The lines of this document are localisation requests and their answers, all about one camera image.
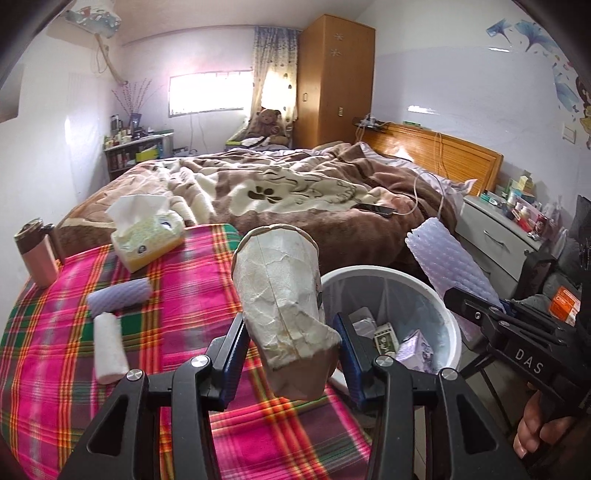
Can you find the black smartphone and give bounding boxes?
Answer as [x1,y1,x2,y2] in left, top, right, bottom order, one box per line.
[355,202,399,218]

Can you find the green cushion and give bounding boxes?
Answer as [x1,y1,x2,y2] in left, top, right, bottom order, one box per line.
[225,129,259,147]

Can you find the black chair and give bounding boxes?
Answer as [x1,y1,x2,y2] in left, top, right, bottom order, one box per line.
[510,251,562,304]

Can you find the wooden wardrobe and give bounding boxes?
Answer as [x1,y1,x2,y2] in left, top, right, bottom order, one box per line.
[294,14,376,149]

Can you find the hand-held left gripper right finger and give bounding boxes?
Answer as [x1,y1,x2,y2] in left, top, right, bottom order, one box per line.
[332,311,532,480]

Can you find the white charging cable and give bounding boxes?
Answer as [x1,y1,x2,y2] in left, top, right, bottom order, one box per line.
[413,131,455,219]

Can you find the window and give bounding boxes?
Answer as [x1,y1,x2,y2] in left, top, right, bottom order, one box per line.
[168,70,254,117]

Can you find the white trash bin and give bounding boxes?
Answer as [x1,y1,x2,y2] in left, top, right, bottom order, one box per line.
[320,265,462,376]

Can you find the brown teddy bear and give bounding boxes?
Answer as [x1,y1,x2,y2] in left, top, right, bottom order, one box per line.
[245,107,290,147]

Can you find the person's right hand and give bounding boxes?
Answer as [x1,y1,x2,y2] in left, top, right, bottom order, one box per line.
[512,383,579,460]

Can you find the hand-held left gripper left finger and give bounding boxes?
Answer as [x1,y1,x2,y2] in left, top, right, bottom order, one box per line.
[58,311,252,480]

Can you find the white crumpled wrapper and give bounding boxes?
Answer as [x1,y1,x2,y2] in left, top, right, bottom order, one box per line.
[348,311,377,339]

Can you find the blue leaf wall stickers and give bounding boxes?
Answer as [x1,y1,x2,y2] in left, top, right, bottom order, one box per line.
[485,18,591,149]

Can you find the pink mug with brown lid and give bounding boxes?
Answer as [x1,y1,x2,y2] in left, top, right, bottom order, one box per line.
[13,220,61,289]

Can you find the power strip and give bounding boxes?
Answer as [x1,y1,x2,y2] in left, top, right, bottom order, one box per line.
[353,115,387,133]

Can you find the small purple carton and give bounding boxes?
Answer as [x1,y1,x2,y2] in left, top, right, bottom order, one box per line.
[394,330,437,373]

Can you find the patterned curtain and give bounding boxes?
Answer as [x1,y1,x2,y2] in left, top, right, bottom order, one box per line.
[252,25,304,134]

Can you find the white foam roll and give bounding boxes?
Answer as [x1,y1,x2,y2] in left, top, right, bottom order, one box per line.
[93,311,131,385]

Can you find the dried branches in vase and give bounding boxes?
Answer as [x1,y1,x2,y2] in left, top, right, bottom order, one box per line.
[112,78,160,117]

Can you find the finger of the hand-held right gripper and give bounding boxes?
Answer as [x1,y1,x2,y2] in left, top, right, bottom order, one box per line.
[443,286,502,342]
[498,299,572,349]

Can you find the bed with brown blanket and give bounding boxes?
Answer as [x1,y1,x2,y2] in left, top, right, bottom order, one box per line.
[55,142,462,287]

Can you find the wall air conditioner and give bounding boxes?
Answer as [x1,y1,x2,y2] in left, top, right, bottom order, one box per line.
[62,0,122,40]

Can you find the green printed box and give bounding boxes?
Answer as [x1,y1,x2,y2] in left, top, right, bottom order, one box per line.
[373,323,400,356]

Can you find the shelf with bottles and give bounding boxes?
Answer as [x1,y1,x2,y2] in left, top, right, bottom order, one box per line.
[102,115,176,183]

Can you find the brown paper cup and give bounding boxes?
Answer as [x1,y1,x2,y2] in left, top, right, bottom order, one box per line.
[231,224,343,400]

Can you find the purple foam net sleeve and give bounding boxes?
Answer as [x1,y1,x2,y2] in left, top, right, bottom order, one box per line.
[405,218,506,343]
[87,278,152,317]

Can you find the wooden headboard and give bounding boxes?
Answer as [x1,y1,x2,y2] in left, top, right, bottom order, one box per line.
[358,121,504,197]

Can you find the cluster of bottles and boxes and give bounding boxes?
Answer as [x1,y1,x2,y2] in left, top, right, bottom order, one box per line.
[480,173,570,241]

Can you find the lilac pillow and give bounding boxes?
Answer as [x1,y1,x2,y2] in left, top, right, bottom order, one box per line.
[360,142,479,200]

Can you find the pink plaid tablecloth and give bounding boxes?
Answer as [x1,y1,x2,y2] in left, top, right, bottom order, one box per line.
[0,223,375,480]

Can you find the grey nightstand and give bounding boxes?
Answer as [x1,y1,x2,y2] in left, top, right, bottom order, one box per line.
[455,194,555,288]

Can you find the yellow tissue box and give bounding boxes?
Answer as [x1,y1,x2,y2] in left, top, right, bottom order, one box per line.
[105,194,185,274]

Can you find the orange package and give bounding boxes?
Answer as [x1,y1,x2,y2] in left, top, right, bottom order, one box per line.
[549,285,585,324]

